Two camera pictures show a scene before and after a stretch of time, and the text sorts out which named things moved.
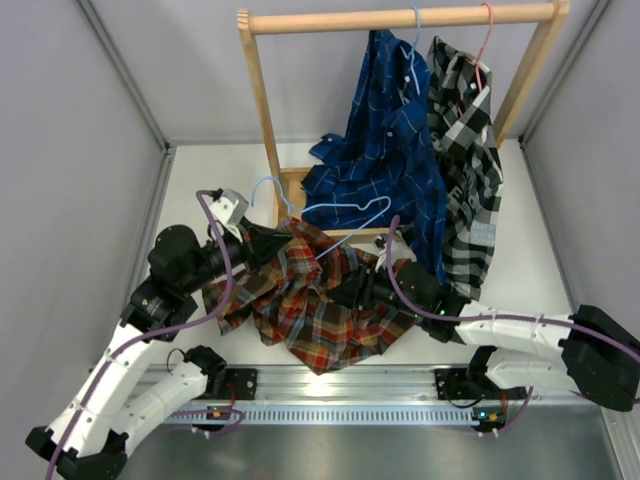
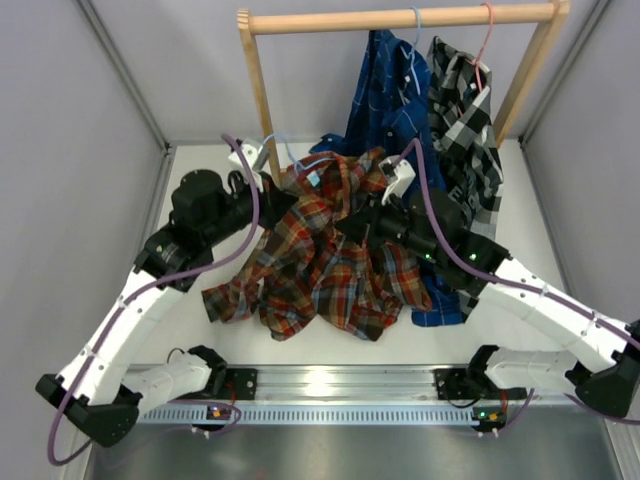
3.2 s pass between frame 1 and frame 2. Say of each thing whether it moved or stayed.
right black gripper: moved
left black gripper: moved
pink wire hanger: stayed
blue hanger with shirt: stayed
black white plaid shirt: stayed
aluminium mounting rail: stayed
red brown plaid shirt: moved
